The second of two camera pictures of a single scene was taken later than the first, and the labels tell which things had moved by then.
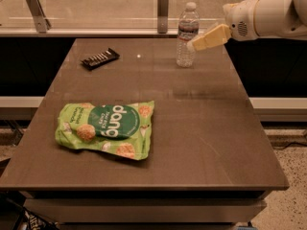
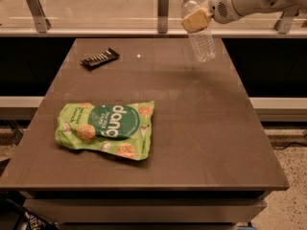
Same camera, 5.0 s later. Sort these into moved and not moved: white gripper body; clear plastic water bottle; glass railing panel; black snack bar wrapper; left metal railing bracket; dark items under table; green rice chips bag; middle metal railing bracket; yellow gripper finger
Moved: clear plastic water bottle; white gripper body; yellow gripper finger
Not moved: left metal railing bracket; green rice chips bag; dark items under table; middle metal railing bracket; black snack bar wrapper; glass railing panel
